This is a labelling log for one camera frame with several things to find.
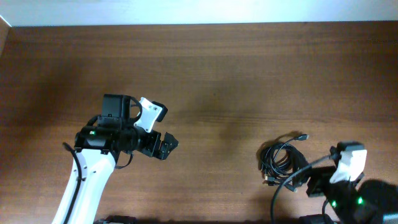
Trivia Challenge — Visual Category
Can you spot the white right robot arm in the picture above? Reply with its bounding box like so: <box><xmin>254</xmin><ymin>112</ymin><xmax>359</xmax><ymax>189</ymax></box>
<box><xmin>306</xmin><ymin>166</ymin><xmax>397</xmax><ymax>224</ymax></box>

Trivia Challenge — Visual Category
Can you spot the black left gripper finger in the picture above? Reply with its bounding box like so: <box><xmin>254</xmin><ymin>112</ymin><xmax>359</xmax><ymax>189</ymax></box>
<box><xmin>157</xmin><ymin>146</ymin><xmax>170</xmax><ymax>160</ymax></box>
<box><xmin>162</xmin><ymin>133</ymin><xmax>178</xmax><ymax>152</ymax></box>

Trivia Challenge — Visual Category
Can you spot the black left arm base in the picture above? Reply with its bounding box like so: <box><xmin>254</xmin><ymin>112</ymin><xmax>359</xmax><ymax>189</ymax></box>
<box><xmin>93</xmin><ymin>215</ymin><xmax>137</xmax><ymax>224</ymax></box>

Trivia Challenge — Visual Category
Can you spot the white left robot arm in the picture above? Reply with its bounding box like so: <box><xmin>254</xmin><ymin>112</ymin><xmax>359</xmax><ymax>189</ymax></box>
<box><xmin>53</xmin><ymin>94</ymin><xmax>178</xmax><ymax>223</ymax></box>

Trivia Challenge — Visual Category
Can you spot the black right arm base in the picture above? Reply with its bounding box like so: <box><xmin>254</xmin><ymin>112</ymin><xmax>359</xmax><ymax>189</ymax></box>
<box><xmin>299</xmin><ymin>214</ymin><xmax>334</xmax><ymax>224</ymax></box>

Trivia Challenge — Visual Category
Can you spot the black cable bundle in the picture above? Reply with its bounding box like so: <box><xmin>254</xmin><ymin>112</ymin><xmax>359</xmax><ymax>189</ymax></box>
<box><xmin>257</xmin><ymin>133</ymin><xmax>310</xmax><ymax>193</ymax></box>

